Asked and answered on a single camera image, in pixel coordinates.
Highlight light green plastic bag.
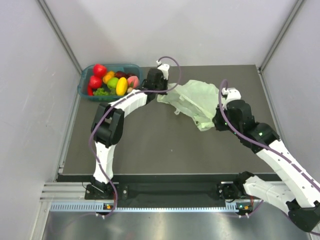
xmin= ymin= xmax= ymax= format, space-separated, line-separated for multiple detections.
xmin=157 ymin=79 xmax=219 ymax=132

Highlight yellow fake mango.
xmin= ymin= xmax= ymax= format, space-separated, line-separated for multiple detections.
xmin=115 ymin=77 xmax=128 ymax=96

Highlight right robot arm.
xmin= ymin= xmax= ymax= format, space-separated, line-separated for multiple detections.
xmin=212 ymin=99 xmax=320 ymax=233

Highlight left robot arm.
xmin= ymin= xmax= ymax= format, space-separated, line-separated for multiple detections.
xmin=84 ymin=64 xmax=170 ymax=200

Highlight pink fake peach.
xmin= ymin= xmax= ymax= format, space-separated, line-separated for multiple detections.
xmin=127 ymin=75 xmax=140 ymax=89

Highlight dark maroon fake plum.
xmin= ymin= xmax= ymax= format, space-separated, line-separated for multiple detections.
xmin=126 ymin=73 xmax=136 ymax=78

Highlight dark red fake fruit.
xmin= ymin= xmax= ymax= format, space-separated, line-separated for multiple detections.
xmin=114 ymin=71 xmax=127 ymax=79

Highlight green fake apple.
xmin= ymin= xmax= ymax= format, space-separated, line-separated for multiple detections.
xmin=107 ymin=77 xmax=119 ymax=89

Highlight orange fake fruit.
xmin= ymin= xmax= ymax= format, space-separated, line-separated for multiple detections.
xmin=102 ymin=70 xmax=115 ymax=85

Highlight green fake grapes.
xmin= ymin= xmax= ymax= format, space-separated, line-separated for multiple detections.
xmin=93 ymin=87 xmax=110 ymax=96

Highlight upper red fake apple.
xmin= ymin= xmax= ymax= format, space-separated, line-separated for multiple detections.
xmin=93 ymin=64 xmax=108 ymax=78

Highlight red fake chili pepper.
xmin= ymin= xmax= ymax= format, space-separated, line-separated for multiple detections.
xmin=87 ymin=85 xmax=93 ymax=96

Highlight teal plastic basket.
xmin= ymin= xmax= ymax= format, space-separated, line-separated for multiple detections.
xmin=77 ymin=63 xmax=144 ymax=103

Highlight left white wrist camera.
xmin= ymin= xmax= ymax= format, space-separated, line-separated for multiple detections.
xmin=156 ymin=60 xmax=170 ymax=80

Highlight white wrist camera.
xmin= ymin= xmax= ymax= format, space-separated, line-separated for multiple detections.
xmin=156 ymin=60 xmax=170 ymax=80
xmin=221 ymin=87 xmax=242 ymax=108

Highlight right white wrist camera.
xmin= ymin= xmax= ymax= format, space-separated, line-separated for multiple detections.
xmin=221 ymin=87 xmax=242 ymax=108

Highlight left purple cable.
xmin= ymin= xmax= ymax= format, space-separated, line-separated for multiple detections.
xmin=89 ymin=56 xmax=182 ymax=217

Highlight purple cable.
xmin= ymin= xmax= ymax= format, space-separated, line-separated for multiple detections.
xmin=89 ymin=56 xmax=182 ymax=217
xmin=218 ymin=79 xmax=320 ymax=236

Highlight grey slotted cable duct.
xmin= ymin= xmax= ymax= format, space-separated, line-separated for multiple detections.
xmin=50 ymin=202 xmax=252 ymax=213

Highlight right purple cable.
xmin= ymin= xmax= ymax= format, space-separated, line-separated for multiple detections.
xmin=218 ymin=79 xmax=320 ymax=236

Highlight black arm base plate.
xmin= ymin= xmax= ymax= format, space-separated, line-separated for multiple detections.
xmin=85 ymin=180 xmax=245 ymax=203

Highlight aluminium frame rail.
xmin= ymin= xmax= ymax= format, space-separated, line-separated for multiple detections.
xmin=40 ymin=182 xmax=86 ymax=201

